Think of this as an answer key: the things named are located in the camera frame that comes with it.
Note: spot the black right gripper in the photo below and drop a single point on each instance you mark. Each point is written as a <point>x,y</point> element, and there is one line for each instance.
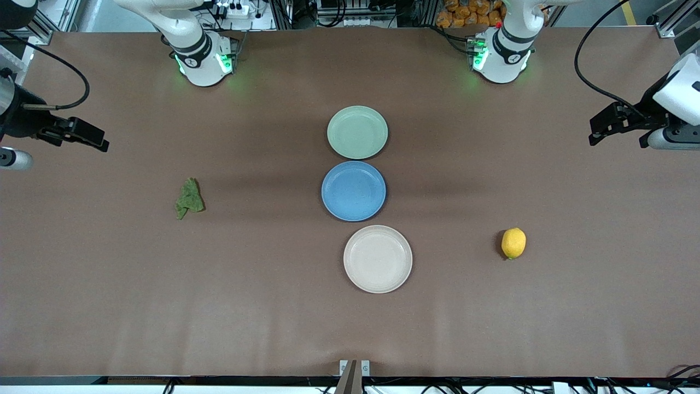
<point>21,121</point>

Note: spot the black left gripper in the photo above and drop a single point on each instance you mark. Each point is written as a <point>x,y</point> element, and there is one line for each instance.
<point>647,111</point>

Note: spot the green lettuce leaf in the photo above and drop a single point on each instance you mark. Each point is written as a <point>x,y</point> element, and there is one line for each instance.
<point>190,200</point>

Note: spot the yellow lemon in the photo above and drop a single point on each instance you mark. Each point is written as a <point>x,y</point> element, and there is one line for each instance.
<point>513,243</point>

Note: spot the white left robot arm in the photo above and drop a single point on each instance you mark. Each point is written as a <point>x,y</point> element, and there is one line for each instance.
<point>506,52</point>

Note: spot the bag of orange fruits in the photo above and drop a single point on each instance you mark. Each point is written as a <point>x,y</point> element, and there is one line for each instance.
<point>467,13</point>

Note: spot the white power strip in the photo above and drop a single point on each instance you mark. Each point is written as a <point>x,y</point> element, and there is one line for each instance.
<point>236,9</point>

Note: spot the pale green plate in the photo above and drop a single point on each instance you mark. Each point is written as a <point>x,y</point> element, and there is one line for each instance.
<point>357,132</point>

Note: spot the blue plate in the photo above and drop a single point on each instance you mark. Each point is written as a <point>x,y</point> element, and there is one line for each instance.
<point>353,191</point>

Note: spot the beige plate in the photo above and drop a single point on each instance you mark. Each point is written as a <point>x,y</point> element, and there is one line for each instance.
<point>377,259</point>

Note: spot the aluminium frame profile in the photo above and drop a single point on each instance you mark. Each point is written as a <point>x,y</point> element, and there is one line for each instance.
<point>675,22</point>

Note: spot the metal table edge bracket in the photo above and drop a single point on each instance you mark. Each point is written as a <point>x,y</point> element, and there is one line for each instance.
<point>354,375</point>

